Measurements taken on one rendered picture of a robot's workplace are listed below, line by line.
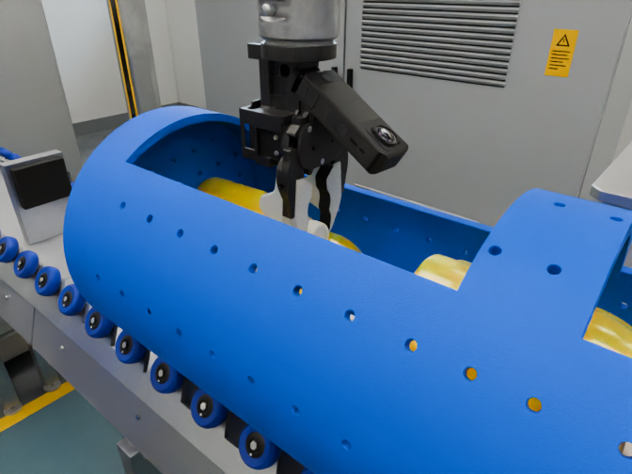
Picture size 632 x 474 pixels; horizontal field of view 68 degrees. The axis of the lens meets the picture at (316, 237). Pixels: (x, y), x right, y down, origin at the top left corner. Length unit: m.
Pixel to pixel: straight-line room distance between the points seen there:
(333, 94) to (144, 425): 0.46
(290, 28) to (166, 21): 5.17
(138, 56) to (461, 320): 1.05
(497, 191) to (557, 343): 1.77
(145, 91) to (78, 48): 3.94
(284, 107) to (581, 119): 1.48
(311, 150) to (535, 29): 1.48
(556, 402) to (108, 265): 0.38
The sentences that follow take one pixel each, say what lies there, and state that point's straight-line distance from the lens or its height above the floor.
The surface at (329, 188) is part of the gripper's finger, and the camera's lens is 0.51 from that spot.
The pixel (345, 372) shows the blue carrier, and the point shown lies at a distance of 0.30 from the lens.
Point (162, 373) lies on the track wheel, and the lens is 0.58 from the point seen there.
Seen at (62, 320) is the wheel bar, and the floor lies 0.92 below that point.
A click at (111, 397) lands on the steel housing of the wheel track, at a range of 0.72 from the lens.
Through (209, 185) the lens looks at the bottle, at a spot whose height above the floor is 1.13.
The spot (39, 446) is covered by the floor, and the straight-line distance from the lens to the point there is 1.94.
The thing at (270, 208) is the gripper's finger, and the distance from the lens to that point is 0.51.
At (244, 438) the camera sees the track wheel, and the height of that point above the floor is 0.97.
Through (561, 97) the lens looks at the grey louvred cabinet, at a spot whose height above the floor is 1.01.
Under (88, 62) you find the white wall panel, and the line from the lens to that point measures 5.19.
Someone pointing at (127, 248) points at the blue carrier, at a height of 1.15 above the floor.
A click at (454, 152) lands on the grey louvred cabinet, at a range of 2.05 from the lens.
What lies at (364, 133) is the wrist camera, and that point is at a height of 1.24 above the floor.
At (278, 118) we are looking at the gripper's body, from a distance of 0.46.
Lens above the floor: 1.36
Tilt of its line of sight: 29 degrees down
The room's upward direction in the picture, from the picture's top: straight up
